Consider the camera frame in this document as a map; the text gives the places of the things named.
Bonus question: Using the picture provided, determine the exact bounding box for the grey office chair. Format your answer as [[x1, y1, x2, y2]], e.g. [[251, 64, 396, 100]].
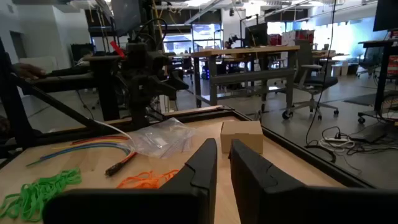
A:
[[281, 39, 340, 121]]

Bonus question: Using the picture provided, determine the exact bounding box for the person's hand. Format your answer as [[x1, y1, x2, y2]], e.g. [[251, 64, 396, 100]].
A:
[[14, 63, 47, 80]]

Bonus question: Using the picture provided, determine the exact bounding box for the clear plastic zip bag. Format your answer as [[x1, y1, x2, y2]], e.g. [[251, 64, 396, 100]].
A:
[[127, 117, 197, 159]]

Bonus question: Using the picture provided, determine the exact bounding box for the multicoloured wire harness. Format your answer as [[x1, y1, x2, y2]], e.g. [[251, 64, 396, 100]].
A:
[[26, 120, 138, 177]]

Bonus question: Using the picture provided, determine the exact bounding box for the black flat monitor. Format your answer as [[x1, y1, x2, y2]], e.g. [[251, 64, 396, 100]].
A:
[[245, 23, 268, 47], [111, 0, 142, 37], [373, 0, 398, 32]]

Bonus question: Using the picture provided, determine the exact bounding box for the wood top workbench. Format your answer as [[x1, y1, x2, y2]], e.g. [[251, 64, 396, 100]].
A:
[[191, 45, 301, 110]]

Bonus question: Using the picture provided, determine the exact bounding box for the white power strip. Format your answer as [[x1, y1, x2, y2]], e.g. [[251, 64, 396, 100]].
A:
[[320, 136, 355, 150]]

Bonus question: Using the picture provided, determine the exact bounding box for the small brown cardboard box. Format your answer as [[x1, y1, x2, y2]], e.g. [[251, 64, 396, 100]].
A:
[[220, 120, 264, 155]]

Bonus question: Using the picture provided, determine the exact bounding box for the green rubber band pile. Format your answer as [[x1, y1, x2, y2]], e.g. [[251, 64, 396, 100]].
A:
[[0, 167, 82, 222]]

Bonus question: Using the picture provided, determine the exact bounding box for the black standing desk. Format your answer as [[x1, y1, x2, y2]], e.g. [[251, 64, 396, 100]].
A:
[[357, 39, 398, 125]]

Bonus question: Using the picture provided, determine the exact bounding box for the black side desk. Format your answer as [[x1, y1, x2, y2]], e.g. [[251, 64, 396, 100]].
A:
[[23, 55, 122, 122]]

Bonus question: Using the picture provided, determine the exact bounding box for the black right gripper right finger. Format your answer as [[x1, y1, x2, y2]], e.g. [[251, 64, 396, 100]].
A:
[[229, 139, 398, 224]]

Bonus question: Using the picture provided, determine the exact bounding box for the yellow hanging cable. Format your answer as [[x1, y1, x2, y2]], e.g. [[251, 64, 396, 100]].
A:
[[151, 0, 163, 40]]

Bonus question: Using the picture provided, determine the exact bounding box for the orange rubber band pile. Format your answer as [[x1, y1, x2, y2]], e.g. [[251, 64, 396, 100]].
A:
[[116, 169, 180, 190]]

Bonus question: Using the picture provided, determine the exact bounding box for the red tape strip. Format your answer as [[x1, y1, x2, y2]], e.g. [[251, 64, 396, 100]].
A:
[[110, 40, 126, 59]]

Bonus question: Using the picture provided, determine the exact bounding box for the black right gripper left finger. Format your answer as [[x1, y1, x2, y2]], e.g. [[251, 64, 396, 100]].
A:
[[42, 138, 218, 224]]

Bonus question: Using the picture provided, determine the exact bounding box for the black hanging cable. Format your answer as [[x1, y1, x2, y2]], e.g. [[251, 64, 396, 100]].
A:
[[305, 0, 338, 147]]

